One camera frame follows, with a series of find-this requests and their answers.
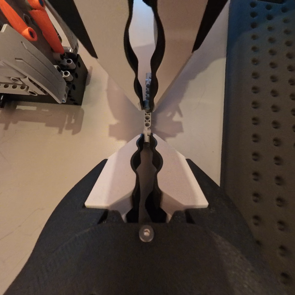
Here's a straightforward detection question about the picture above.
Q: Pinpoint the grey curved toy brick panel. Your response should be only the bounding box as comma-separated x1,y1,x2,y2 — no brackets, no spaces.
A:
0,24,69,103
44,0,80,52

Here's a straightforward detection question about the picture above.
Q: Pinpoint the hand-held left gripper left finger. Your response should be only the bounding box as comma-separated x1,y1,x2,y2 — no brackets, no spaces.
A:
85,134,142,223

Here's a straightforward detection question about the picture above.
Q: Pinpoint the grey orange toy brick model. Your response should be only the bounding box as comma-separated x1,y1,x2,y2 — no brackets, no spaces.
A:
0,0,89,107

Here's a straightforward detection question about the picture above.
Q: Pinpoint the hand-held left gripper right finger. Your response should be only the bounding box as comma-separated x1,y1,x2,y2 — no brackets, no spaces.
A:
150,134,209,223

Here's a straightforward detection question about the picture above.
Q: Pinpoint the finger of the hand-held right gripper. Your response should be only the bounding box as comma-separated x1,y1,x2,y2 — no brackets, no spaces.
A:
74,0,144,110
150,0,209,109

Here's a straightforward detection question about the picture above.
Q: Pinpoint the grey long toy brick beam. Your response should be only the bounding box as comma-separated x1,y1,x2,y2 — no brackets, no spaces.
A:
142,73,153,142

